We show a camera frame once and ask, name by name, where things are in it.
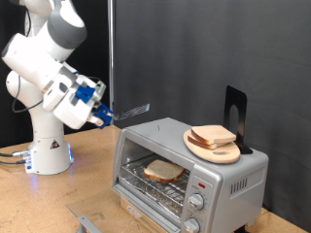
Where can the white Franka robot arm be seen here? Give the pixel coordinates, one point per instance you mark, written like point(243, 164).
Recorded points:
point(39, 64)

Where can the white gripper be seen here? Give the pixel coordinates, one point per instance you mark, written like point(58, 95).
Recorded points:
point(69, 113)

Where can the white bread slice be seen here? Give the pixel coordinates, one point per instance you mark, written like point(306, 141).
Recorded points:
point(200, 145)
point(214, 133)
point(163, 170)

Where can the grey metal pole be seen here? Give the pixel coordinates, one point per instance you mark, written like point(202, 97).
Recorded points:
point(111, 48)

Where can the black metal bookend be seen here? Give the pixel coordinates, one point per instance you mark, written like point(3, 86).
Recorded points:
point(241, 103)

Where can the oval wooden cutting board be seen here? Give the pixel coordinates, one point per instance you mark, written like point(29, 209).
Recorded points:
point(220, 155)

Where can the silver oven knob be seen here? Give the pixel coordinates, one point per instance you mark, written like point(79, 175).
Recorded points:
point(191, 226)
point(196, 201)

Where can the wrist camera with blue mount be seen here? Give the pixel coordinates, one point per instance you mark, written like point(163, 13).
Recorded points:
point(85, 92)

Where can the silver toaster oven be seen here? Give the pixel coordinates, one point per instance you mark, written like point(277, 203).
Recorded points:
point(220, 181)

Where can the metal spatula with blue block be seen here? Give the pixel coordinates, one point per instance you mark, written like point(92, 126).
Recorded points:
point(134, 111)

